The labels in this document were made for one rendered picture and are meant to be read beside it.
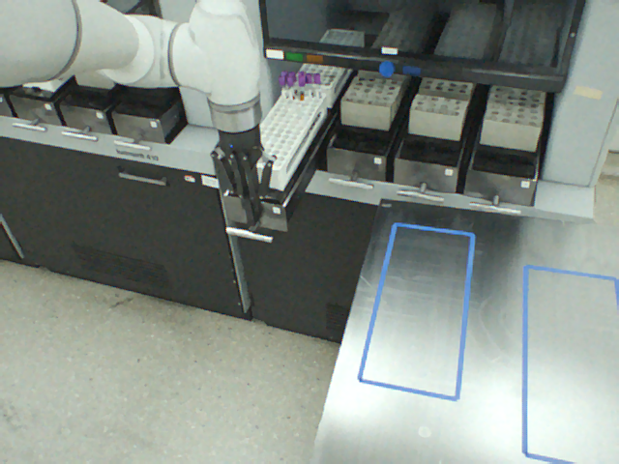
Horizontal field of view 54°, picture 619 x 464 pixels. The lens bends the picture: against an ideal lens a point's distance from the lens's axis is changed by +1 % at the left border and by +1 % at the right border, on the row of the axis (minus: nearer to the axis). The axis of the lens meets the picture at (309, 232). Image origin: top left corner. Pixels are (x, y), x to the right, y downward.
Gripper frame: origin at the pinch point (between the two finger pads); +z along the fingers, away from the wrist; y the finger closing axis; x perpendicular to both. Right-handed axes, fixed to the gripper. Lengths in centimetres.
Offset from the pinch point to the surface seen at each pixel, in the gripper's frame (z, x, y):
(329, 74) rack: -7.2, -42.8, -2.6
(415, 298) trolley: -1.7, 15.3, -36.1
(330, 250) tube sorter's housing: 31.5, -23.0, -8.0
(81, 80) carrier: -4, -30, 60
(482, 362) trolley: -2, 24, -48
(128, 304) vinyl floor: 79, -24, 67
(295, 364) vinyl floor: 80, -18, 3
